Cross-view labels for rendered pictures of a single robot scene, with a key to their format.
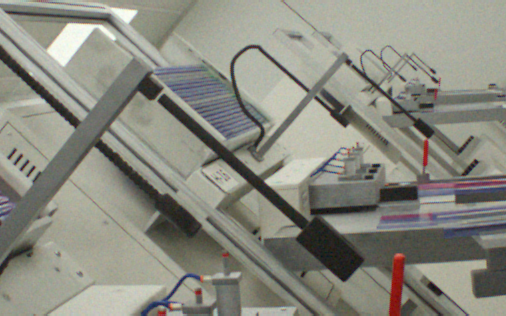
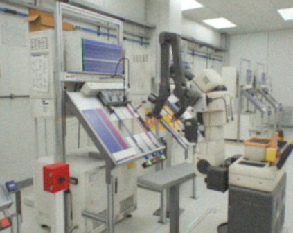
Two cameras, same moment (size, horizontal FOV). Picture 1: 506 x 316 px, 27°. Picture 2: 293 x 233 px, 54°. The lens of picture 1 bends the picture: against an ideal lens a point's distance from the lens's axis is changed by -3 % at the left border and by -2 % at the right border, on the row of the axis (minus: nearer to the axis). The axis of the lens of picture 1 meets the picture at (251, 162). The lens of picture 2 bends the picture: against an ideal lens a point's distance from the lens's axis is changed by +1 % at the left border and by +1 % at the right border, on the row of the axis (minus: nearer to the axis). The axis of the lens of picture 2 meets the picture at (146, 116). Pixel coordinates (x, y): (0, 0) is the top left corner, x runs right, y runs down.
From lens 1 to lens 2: 1.76 m
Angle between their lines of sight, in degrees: 24
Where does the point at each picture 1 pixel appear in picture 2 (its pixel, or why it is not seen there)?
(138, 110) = not seen: hidden behind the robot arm
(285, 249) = not seen: hidden behind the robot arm
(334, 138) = (230, 84)
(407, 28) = (283, 78)
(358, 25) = (275, 67)
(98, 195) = (150, 68)
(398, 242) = (171, 105)
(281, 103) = (228, 70)
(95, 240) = (145, 73)
